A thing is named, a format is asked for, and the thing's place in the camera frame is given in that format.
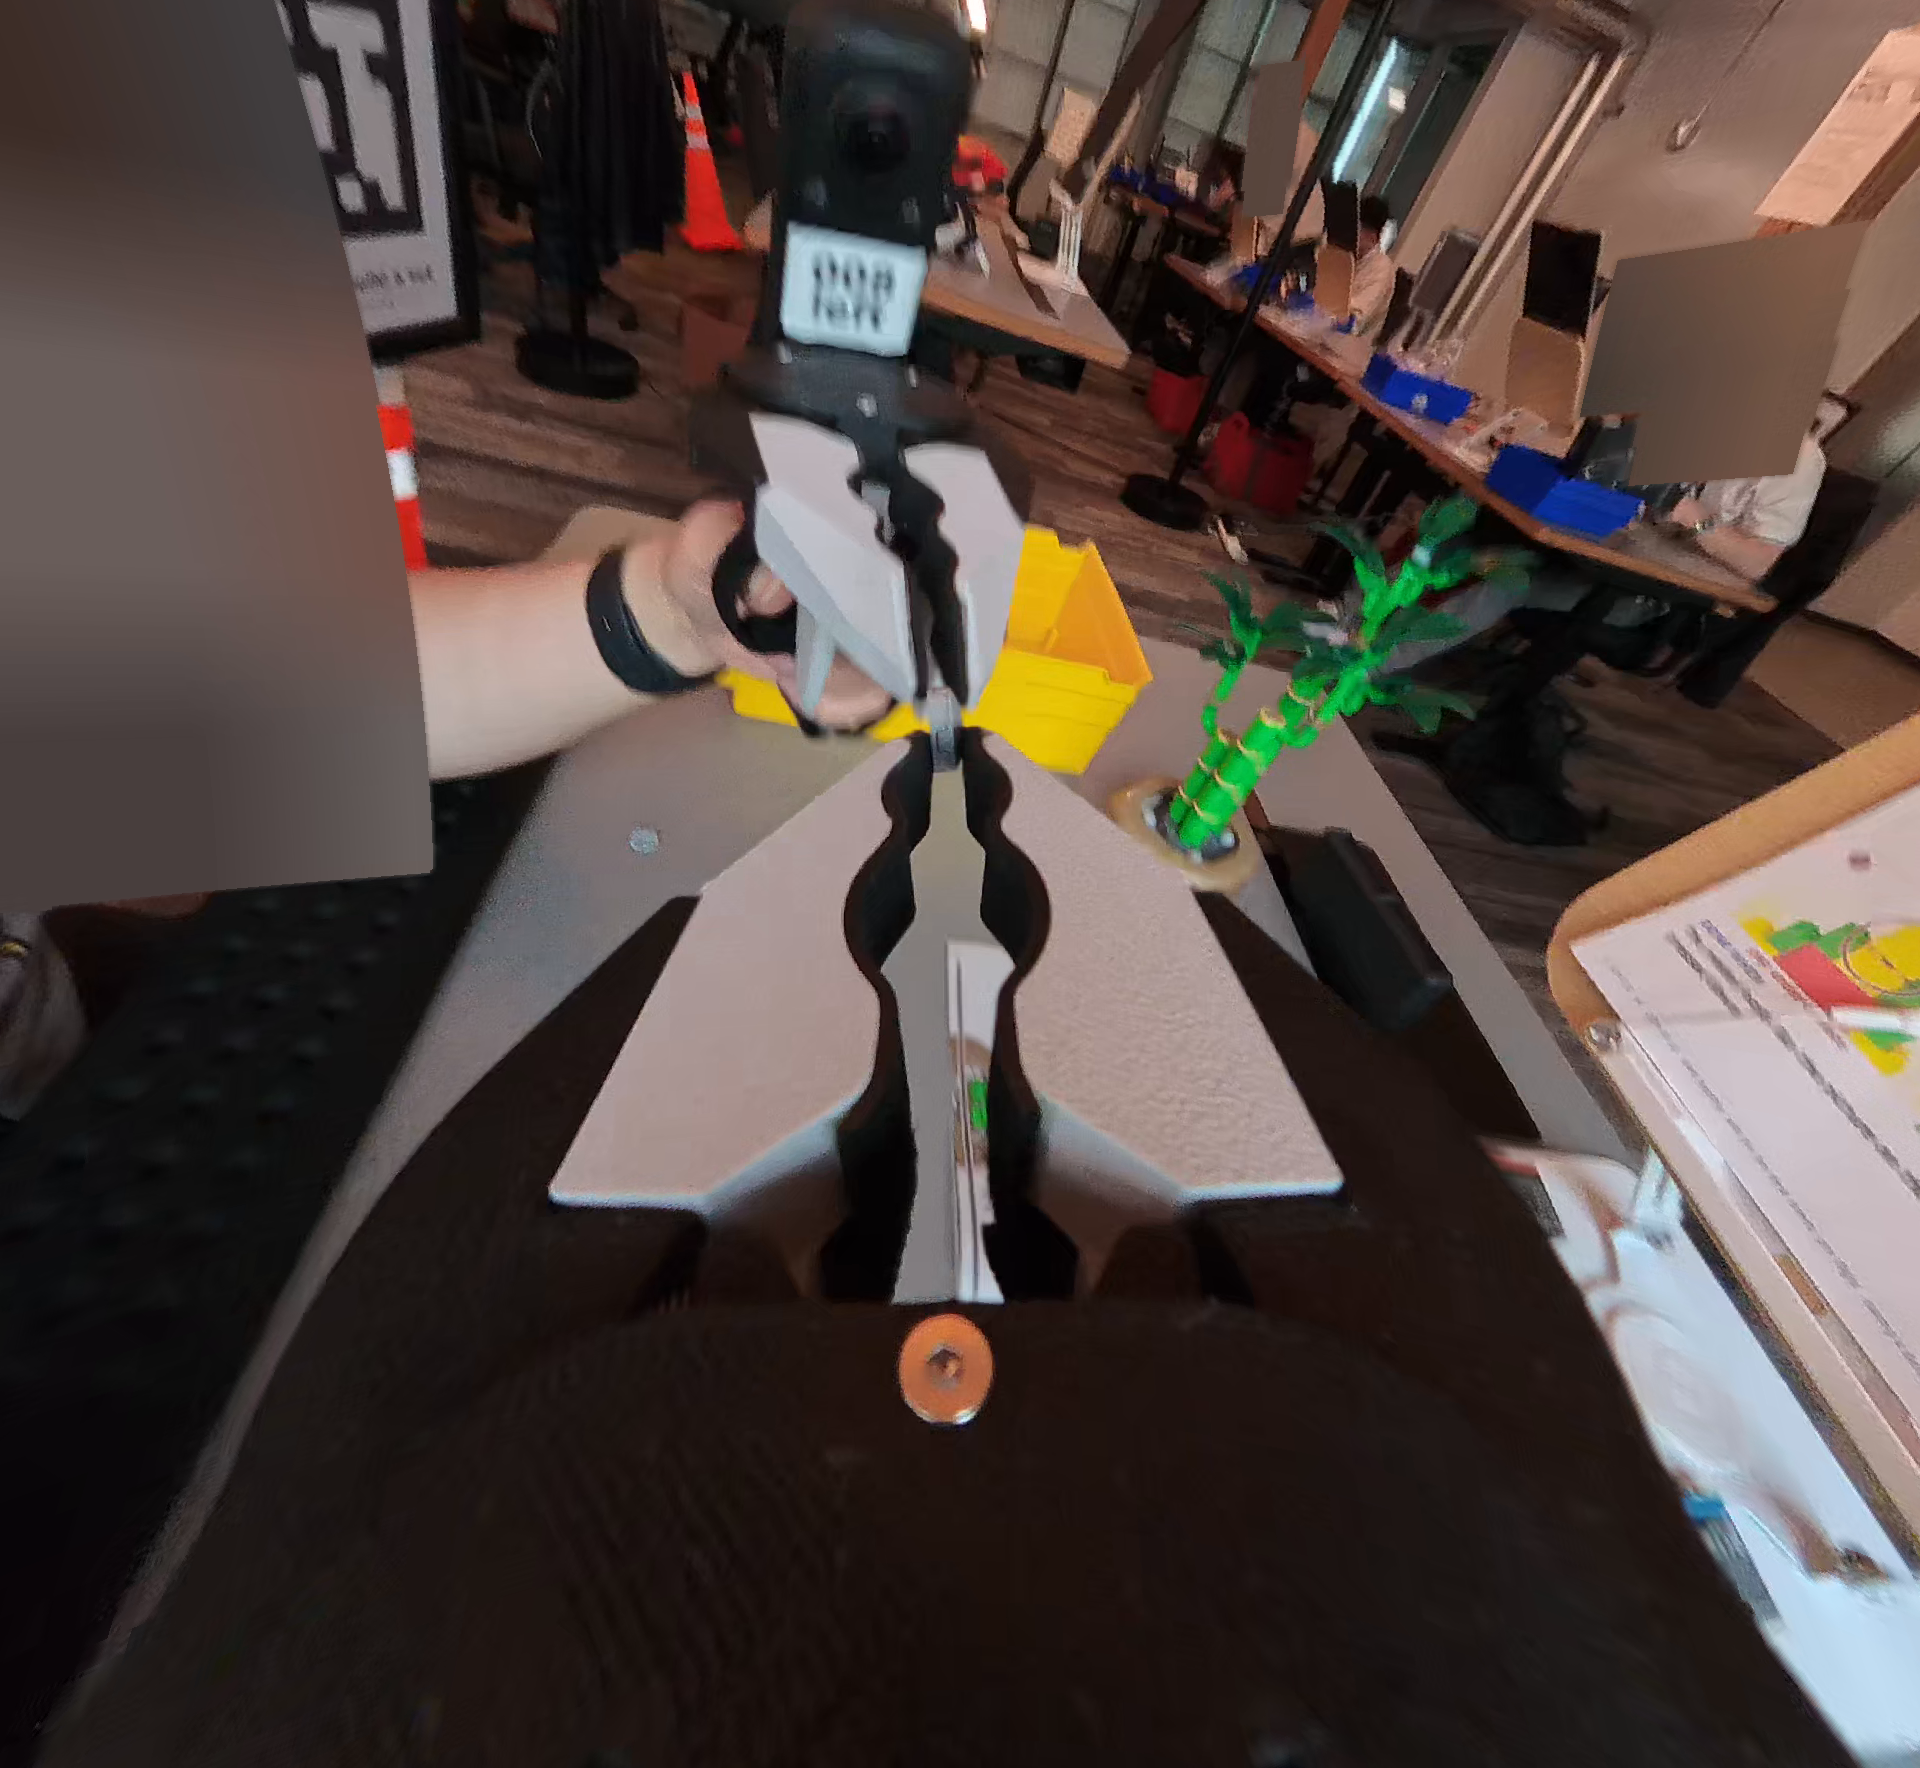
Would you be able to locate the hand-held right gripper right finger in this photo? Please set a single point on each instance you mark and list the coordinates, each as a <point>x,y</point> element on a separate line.
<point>1154,1047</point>

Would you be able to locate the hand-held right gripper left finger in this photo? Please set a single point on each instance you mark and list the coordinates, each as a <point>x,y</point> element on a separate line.
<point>720,1047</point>

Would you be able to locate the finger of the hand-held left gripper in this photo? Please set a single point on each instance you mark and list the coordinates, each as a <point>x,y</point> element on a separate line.
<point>982,539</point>
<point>824,525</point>

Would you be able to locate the small grey lego piece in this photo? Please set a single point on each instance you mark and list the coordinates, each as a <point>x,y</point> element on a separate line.
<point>942,747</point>

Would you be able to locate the white lego instruction booklet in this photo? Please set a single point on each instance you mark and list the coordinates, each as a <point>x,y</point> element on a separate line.
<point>959,1047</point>

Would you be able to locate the green lego bamboo model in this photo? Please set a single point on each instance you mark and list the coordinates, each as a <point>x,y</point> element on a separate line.
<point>1275,734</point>

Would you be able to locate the person's left hand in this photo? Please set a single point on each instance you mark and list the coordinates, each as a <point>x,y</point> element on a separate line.
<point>693,570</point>

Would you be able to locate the yellow plastic bin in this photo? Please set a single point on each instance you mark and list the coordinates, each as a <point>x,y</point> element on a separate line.
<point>1066,690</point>

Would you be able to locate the black wrist watch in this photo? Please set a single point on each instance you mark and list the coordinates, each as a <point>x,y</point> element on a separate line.
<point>623,629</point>

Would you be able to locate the light wooden desk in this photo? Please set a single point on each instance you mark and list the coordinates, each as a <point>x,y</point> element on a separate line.
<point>1035,315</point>

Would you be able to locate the red bag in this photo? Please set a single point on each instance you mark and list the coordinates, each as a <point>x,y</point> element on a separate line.
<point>1177,404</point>
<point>1261,467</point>

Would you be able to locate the black rectangular block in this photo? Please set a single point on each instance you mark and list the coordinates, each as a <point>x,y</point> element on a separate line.
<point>1365,921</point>

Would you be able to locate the black coat stand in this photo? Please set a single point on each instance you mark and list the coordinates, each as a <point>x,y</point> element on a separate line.
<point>578,360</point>

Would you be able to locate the striped orange traffic cone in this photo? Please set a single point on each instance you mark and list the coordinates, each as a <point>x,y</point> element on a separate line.
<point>399,479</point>

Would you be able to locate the blue plastic bin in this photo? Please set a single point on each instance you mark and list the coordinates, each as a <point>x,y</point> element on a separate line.
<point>1559,495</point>
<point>1418,387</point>

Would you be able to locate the instruction sheet on clipboard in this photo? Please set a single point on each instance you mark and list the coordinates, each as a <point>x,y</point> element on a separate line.
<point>1680,839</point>

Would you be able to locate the black perforated pad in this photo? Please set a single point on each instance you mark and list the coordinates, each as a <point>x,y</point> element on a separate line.
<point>151,1198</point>

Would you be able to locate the printed task sheet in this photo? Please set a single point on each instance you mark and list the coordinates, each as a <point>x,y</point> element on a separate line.
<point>1769,1092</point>

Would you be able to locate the long wooden desk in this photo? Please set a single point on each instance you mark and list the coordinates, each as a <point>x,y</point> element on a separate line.
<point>1649,552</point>

